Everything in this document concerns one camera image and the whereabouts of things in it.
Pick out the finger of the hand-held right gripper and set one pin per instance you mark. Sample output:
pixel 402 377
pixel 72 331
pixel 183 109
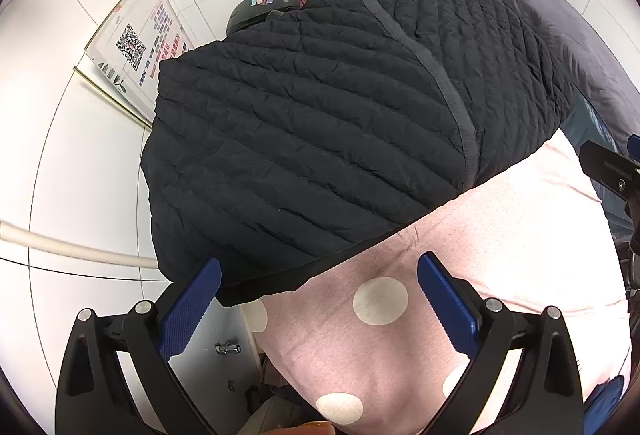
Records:
pixel 607 170
pixel 605 402

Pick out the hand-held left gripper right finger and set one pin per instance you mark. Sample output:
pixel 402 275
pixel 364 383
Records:
pixel 447 305

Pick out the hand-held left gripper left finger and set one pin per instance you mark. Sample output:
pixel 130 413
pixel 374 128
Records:
pixel 192 310

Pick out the black quilted jacket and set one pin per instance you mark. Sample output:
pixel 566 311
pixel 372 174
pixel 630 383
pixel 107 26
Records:
pixel 310 140

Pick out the metal valve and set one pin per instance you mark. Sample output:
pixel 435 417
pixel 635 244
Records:
pixel 227 347

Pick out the pink polka dot bedsheet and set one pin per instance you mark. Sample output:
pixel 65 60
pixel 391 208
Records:
pixel 400 355

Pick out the dark grey blanket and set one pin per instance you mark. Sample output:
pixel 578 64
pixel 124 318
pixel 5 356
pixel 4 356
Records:
pixel 585 45

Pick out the white pipe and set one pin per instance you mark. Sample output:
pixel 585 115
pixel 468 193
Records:
pixel 75 247

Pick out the black round device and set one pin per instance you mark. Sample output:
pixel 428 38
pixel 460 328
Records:
pixel 260 7

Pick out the wall poster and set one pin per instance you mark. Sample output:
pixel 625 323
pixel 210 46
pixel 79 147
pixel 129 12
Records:
pixel 135 45

